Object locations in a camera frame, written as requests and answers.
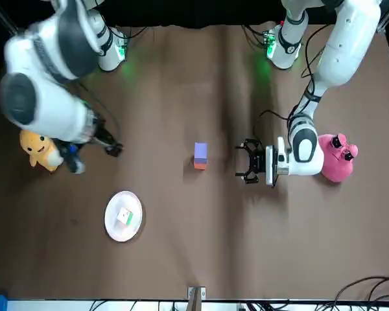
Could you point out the white round plate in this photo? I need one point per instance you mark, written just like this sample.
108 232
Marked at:
113 226

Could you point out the small colourful puzzle cube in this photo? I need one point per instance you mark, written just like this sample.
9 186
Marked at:
124 217

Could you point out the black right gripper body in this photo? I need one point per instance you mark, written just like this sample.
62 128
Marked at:
100 134

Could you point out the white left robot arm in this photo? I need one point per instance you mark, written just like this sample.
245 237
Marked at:
343 42

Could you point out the orange plush toy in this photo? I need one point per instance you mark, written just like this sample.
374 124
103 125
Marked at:
35 145

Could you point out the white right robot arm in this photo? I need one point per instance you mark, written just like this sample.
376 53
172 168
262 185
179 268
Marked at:
48 97

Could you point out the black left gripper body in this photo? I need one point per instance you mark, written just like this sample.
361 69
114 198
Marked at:
261 162

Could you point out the pink plush toy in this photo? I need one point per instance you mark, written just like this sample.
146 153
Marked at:
337 165

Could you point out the orange foam block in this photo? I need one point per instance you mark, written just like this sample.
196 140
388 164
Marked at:
200 165

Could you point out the purple foam block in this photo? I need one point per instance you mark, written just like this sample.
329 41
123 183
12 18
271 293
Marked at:
201 150

